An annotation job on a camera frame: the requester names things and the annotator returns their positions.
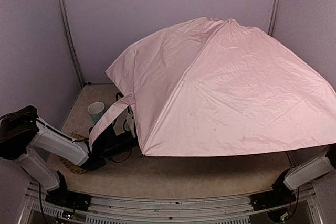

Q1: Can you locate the pink folding umbrella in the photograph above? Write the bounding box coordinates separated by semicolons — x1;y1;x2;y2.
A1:
89;17;335;157

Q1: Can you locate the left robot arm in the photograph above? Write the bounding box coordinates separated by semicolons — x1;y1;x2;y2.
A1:
1;105;138;192

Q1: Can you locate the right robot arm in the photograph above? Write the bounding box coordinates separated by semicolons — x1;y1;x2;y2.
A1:
272;144;335;195

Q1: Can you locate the light blue white mug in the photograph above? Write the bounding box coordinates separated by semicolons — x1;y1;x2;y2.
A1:
88;101;106;124

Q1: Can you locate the woven bamboo tray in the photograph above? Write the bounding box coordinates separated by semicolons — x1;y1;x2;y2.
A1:
58;132;88;174

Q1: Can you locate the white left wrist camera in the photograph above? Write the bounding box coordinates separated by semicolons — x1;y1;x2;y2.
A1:
123;112;135;133

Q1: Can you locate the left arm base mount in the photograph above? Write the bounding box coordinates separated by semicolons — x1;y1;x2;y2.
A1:
45;191;92;212

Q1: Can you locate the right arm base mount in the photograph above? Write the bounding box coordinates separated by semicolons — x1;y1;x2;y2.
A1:
250;190;296;211

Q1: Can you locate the left aluminium frame post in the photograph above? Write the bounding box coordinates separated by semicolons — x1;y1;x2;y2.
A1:
57;0;86;89

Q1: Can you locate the front aluminium rail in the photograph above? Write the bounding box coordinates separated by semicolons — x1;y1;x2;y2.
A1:
16;182;325;223

